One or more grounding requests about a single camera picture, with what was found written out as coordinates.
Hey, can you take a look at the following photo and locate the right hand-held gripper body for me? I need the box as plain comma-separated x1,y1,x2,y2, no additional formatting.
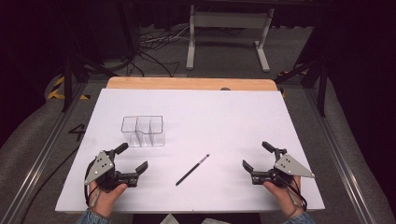
250,147,316,189

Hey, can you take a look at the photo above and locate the yellow black floor tape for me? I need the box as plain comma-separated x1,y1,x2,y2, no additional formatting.
46,76,92,102

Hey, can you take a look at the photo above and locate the white board mat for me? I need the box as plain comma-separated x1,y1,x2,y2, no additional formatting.
55,88,326,215

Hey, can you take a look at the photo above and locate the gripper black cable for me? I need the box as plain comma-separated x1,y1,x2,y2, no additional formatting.
82,160,101,207
278,173,309,213

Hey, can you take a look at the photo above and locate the black floor cable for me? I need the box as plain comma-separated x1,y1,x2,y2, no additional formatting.
19,146,80,224

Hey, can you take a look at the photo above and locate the person's left hand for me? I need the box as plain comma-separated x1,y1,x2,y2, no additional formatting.
88,181,129,219

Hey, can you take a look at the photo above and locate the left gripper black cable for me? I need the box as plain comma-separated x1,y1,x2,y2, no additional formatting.
82,160,101,207

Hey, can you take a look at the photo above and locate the clear plastic compartment organizer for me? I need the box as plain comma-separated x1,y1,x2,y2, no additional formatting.
120,115,166,148

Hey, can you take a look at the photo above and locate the white metal stand frame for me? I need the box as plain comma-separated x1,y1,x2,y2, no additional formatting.
185,4,276,74

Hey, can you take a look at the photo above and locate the black pen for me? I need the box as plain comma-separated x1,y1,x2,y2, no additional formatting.
175,153,211,187

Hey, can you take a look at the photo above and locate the person's right hand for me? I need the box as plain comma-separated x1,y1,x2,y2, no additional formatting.
262,175,304,219

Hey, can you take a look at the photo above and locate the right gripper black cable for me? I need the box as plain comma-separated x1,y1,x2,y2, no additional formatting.
278,173,309,213

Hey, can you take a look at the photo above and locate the wooden table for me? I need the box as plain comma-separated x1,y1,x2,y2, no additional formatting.
106,76,278,92

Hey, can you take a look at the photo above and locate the aluminium floor rail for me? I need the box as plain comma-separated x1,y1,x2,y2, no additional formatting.
0,81,89,224
303,87,378,224

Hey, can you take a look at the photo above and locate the black metal stand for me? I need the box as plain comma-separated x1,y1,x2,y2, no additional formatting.
59,0,120,114
274,46,332,118

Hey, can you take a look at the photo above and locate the bundle of floor cables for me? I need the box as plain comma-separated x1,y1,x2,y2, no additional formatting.
128,25,191,78

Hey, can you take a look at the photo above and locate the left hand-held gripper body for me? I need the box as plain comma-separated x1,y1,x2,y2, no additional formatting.
83,149,140,191

